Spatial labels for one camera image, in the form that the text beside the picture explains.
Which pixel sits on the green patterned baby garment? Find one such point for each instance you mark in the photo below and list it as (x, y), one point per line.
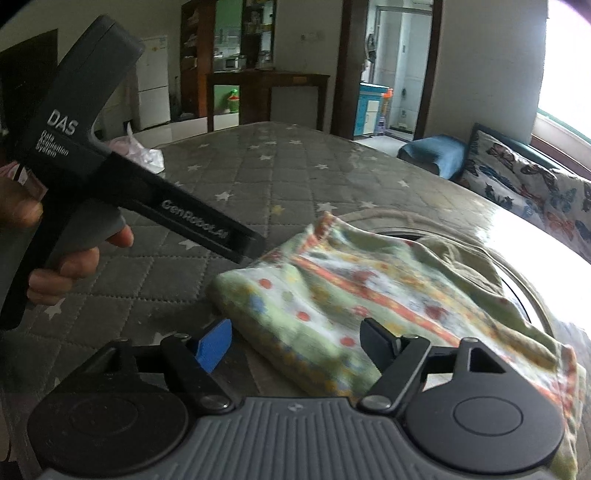
(301, 306)

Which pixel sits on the blue sofa bench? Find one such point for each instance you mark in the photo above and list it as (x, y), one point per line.
(529, 151)

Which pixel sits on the window with green frame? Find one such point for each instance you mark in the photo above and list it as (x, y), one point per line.
(563, 115)

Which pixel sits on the white refrigerator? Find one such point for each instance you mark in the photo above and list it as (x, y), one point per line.
(152, 106)

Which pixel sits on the blue white cabinet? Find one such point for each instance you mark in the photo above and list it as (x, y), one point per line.
(371, 108)

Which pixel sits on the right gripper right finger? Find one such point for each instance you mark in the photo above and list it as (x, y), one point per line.
(464, 408)

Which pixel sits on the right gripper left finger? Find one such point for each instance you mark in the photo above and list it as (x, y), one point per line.
(129, 406)

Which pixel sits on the white plastic bag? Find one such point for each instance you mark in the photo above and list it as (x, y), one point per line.
(129, 147)

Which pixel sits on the blue folded cushion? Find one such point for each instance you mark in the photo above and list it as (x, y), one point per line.
(441, 155)

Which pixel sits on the long butterfly pillow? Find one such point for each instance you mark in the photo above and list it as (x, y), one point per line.
(551, 199)

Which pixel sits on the person's left hand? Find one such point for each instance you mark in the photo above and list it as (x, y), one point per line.
(22, 209)

